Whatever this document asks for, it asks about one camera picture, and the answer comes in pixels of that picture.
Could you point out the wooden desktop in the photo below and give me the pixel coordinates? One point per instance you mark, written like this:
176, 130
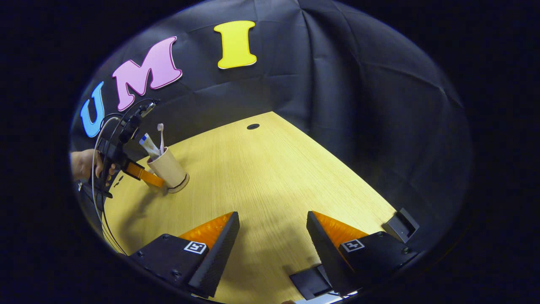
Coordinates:
261, 177

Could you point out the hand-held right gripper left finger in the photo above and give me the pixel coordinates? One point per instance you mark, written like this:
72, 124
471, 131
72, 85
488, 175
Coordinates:
219, 253

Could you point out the white toothbrush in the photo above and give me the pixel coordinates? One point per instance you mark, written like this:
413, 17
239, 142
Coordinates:
160, 126

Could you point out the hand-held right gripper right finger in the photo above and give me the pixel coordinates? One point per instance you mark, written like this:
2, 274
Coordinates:
322, 249

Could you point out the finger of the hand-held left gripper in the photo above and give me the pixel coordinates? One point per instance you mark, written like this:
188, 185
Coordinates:
145, 175

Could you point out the beige cup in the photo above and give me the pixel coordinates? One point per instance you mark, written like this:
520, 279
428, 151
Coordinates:
171, 169

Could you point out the white toothpaste tube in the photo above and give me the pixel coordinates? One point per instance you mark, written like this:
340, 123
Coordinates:
149, 145

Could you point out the black backdrop cloth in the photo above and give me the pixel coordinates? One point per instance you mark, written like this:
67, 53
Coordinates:
337, 105

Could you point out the round black desk grommet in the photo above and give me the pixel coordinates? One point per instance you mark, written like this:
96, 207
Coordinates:
253, 126

